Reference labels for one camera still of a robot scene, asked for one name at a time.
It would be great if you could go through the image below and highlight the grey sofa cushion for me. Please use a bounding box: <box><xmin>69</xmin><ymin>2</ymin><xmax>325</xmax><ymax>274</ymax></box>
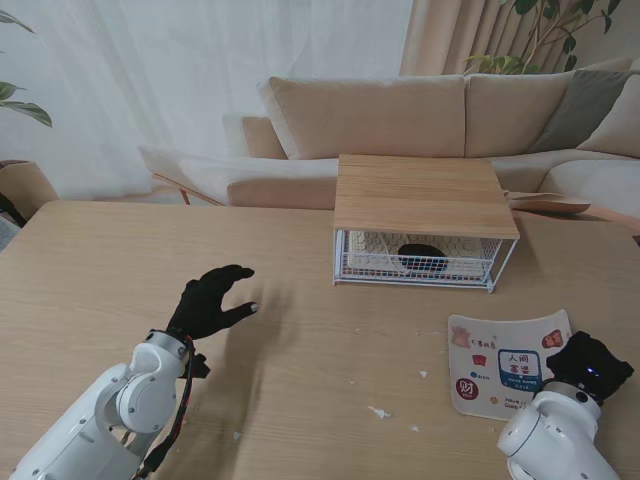
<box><xmin>532</xmin><ymin>68</ymin><xmax>634</xmax><ymax>153</ymax></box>

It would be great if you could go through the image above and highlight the sheer white curtain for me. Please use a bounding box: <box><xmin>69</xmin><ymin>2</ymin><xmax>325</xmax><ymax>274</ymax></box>
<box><xmin>0</xmin><ymin>0</ymin><xmax>416</xmax><ymax>201</ymax></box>

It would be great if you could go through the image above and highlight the black red left arm cable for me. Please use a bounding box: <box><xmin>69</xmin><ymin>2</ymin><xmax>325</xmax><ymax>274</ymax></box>
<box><xmin>144</xmin><ymin>334</ymin><xmax>196</xmax><ymax>474</ymax></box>

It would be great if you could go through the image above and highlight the beige fabric sofa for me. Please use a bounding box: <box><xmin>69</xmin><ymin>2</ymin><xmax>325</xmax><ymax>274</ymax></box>
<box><xmin>222</xmin><ymin>57</ymin><xmax>640</xmax><ymax>236</ymax></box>

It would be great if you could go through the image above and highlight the tan woven planter basket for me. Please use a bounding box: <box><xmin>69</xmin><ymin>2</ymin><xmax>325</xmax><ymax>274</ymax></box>
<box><xmin>0</xmin><ymin>159</ymin><xmax>60</xmax><ymax>211</ymax></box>

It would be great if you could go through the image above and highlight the beige drape curtain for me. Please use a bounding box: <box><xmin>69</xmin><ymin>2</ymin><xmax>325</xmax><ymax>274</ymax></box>
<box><xmin>399</xmin><ymin>0</ymin><xmax>640</xmax><ymax>77</ymax></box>

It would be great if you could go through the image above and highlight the black metal stand leg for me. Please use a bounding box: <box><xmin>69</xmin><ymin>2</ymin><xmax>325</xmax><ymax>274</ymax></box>
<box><xmin>0</xmin><ymin>192</ymin><xmax>29</xmax><ymax>229</ymax></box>

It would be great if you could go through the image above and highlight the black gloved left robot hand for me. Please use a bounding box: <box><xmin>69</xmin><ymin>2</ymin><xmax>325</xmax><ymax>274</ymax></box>
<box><xmin>167</xmin><ymin>265</ymin><xmax>260</xmax><ymax>341</ymax></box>

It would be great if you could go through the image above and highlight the beige sofa cushion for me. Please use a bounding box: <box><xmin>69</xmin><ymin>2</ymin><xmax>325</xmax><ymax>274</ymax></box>
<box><xmin>577</xmin><ymin>73</ymin><xmax>640</xmax><ymax>159</ymax></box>

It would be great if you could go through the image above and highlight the broad-leaf green plant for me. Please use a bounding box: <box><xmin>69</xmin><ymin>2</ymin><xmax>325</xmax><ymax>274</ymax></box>
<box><xmin>0</xmin><ymin>9</ymin><xmax>54</xmax><ymax>129</ymax></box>

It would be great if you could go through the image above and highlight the black computer mouse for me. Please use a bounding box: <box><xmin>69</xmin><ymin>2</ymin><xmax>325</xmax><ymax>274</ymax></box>
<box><xmin>397</xmin><ymin>243</ymin><xmax>450</xmax><ymax>274</ymax></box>

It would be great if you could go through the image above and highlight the white round-key keyboard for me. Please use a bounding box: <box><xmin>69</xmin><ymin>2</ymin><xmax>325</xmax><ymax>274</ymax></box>
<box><xmin>347</xmin><ymin>229</ymin><xmax>484</xmax><ymax>275</ymax></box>

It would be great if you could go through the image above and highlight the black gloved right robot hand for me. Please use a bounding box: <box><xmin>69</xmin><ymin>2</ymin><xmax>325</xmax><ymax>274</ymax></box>
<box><xmin>545</xmin><ymin>330</ymin><xmax>635</xmax><ymax>406</ymax></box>

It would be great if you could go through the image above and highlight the printed white mouse pad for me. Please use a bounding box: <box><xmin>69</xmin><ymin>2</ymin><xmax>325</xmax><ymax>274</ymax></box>
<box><xmin>447</xmin><ymin>308</ymin><xmax>574</xmax><ymax>420</ymax></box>

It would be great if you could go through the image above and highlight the tall green leafy plant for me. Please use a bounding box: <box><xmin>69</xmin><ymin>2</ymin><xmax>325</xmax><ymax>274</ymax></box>
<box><xmin>464</xmin><ymin>0</ymin><xmax>624</xmax><ymax>76</ymax></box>

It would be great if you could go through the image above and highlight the white wire mesh drawer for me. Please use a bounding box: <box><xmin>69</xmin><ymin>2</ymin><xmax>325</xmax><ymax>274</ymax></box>
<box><xmin>335</xmin><ymin>229</ymin><xmax>504</xmax><ymax>290</ymax></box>

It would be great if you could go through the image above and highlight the wood top wire organizer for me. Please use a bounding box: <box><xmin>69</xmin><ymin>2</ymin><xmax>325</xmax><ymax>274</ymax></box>
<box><xmin>332</xmin><ymin>153</ymin><xmax>521</xmax><ymax>294</ymax></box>

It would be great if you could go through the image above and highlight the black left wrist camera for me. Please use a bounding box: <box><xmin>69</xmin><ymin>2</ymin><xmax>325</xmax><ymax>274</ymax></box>
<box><xmin>182</xmin><ymin>352</ymin><xmax>211</xmax><ymax>381</ymax></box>

